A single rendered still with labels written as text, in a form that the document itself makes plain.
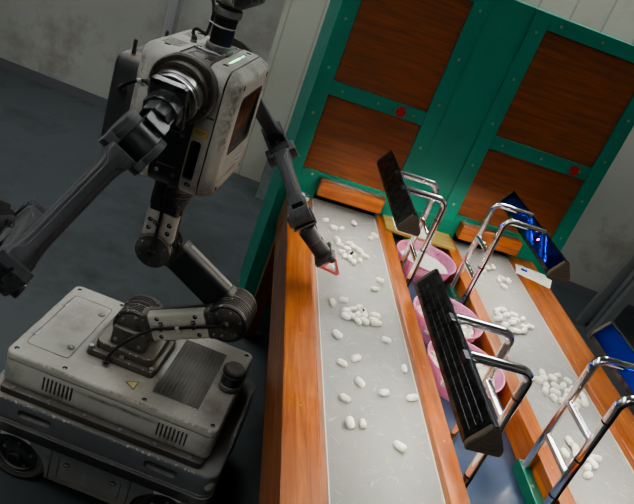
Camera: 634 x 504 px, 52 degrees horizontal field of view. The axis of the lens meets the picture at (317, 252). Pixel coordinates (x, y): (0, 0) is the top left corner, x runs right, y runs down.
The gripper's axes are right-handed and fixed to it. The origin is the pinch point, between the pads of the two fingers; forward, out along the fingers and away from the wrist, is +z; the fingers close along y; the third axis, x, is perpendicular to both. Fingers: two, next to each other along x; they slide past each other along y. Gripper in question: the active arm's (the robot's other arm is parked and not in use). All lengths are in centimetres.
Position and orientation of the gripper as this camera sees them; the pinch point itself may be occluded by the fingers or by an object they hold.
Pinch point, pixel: (336, 272)
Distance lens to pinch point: 220.9
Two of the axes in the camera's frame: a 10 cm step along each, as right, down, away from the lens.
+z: 5.2, 7.4, 4.3
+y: -0.4, -4.8, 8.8
